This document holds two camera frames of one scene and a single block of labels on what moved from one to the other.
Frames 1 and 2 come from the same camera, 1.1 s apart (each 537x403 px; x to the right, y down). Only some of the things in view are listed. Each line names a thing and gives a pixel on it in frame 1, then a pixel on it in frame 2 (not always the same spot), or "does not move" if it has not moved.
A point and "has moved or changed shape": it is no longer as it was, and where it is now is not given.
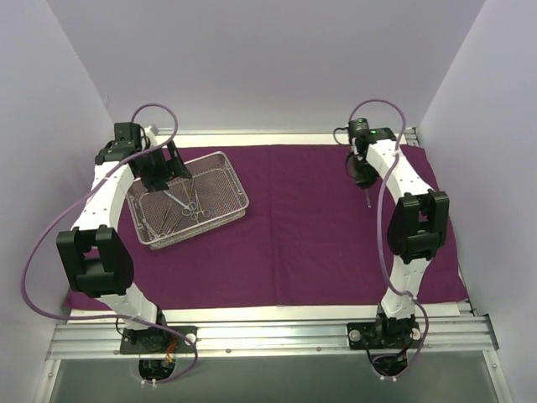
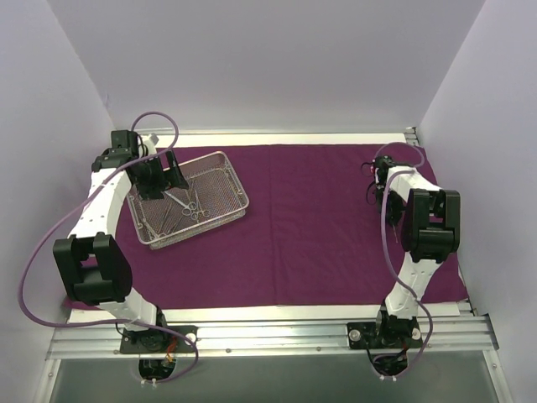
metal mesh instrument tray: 213,196 does not move
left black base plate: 159,340 does not move
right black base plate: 385,334 does not move
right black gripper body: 364,179 → 393,208
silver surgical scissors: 188,209 does not move
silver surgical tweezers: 367,197 has moved or changed shape
